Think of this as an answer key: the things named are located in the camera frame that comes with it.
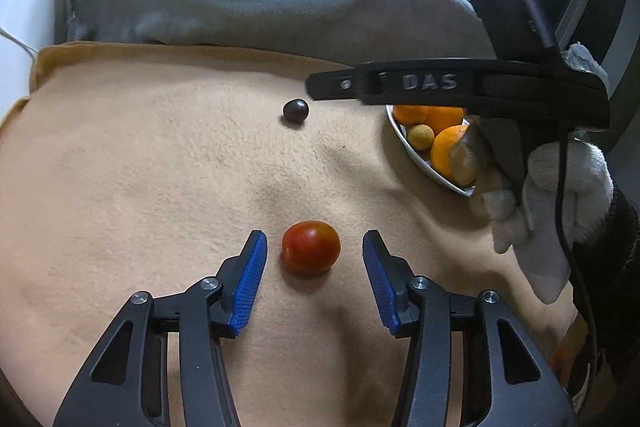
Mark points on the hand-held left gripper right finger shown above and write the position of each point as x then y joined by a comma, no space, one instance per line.
380,282

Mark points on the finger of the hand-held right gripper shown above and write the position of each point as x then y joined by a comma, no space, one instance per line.
390,82

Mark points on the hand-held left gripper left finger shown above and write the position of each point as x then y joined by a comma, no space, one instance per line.
250,282

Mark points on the mandarin with stem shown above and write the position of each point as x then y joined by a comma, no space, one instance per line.
410,113

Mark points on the tan longan fruit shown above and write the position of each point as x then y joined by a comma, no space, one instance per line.
420,137

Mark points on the smooth round orange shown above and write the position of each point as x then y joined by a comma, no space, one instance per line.
447,117

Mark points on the red tomato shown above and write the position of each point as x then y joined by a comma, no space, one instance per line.
311,247

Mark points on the white floral plate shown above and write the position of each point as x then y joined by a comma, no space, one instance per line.
417,157

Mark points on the large spotted orange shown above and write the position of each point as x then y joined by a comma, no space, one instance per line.
444,152

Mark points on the person's right hand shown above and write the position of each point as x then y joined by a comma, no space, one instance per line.
545,217

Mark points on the grey crumpled cloth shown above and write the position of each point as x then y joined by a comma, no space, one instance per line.
584,59

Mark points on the dark purple round fruit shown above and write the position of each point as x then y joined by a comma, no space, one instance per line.
295,112

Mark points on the tan fleece blanket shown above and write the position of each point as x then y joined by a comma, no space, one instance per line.
150,187

